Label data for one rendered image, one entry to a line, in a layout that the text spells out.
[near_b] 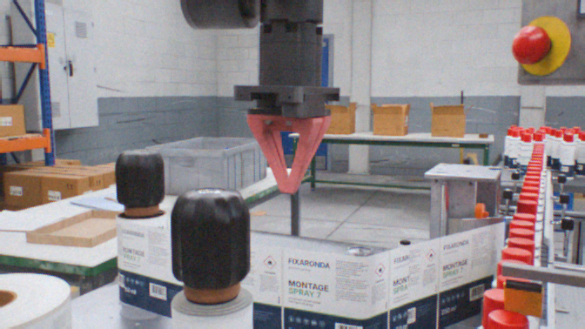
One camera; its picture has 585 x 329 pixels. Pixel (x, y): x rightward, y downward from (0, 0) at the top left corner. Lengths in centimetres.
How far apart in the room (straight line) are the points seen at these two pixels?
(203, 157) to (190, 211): 185
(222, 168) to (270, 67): 189
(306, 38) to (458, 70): 759
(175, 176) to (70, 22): 363
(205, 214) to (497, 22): 766
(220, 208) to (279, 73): 15
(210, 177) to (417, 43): 608
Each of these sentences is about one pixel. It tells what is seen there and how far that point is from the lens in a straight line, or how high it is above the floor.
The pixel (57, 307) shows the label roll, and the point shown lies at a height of 102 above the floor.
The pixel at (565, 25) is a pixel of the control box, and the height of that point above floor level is 134.
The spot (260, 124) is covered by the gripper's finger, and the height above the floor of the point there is 125.
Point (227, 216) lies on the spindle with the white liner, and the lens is 51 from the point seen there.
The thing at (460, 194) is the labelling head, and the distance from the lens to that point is 95.
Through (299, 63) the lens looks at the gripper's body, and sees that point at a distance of 46.
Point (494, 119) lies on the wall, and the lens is 802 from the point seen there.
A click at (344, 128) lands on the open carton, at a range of 607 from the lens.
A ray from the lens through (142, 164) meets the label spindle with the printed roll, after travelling 90.
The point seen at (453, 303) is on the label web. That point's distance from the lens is 88.
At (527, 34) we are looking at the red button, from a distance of 59.
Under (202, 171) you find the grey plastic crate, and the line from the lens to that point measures 238.
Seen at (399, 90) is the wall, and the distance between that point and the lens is 811.
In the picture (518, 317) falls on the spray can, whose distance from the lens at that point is 51.
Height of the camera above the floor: 128
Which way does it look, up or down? 8 degrees down
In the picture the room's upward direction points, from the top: straight up
